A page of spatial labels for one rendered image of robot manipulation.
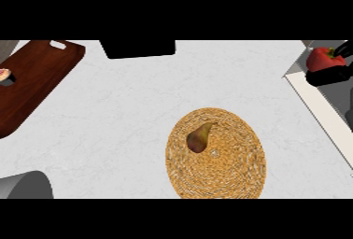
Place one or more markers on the grey brown appliance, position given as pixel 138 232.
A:
pixel 7 48

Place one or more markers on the red fruit with green stem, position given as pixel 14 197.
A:
pixel 321 60

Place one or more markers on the white rimmed grey sink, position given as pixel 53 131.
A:
pixel 317 102

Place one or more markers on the pink frosted cupcake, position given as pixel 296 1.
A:
pixel 4 74

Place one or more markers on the black appliance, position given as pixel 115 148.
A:
pixel 138 48

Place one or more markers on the olive green bell pepper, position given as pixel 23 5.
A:
pixel 199 140

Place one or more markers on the round woven straw placemat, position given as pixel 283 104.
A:
pixel 221 168

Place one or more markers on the dark brown wooden cutting board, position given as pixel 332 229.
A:
pixel 42 74

